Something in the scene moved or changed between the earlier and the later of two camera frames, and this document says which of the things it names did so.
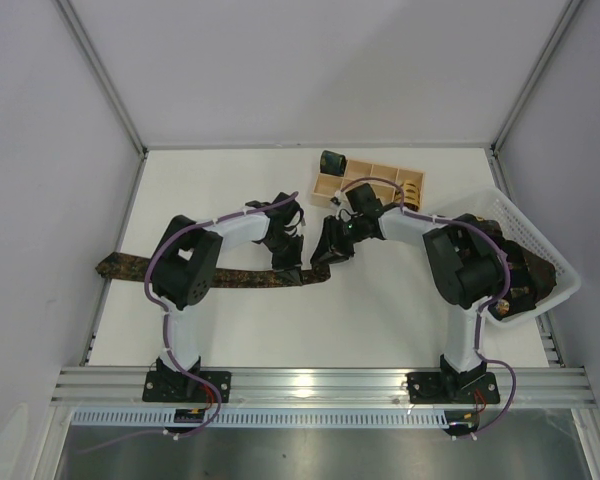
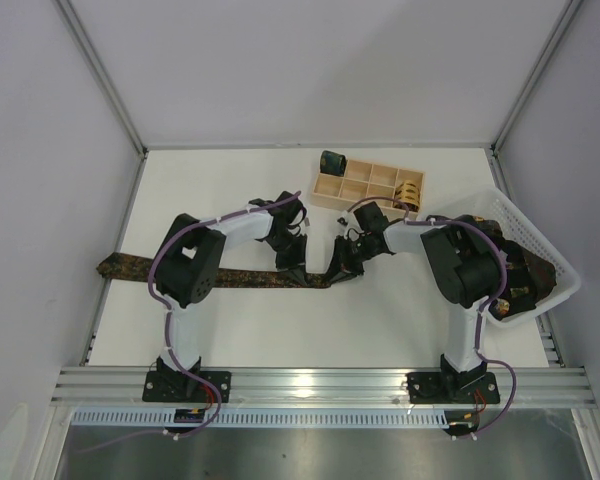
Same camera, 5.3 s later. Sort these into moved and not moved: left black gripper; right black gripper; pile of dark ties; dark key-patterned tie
Moved: right black gripper
Not moved: left black gripper; pile of dark ties; dark key-patterned tie
